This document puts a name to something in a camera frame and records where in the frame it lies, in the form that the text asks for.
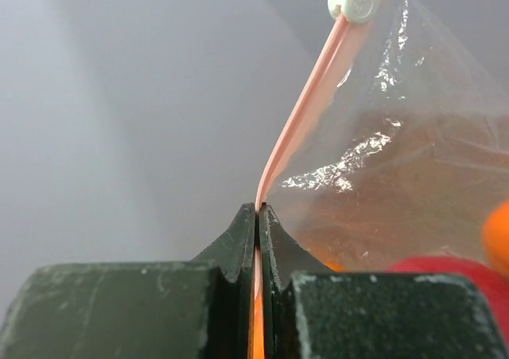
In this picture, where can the orange fake orange front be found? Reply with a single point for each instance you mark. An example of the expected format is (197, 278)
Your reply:
(495, 237)

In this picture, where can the clear zip top bag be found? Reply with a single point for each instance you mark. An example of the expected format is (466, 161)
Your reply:
(397, 147)

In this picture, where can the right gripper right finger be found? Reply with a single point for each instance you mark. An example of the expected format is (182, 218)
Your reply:
(311, 311)

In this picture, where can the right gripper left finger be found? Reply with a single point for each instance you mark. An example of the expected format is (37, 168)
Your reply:
(195, 309)

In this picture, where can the red fake apple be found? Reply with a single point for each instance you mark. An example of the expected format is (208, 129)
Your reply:
(492, 284)

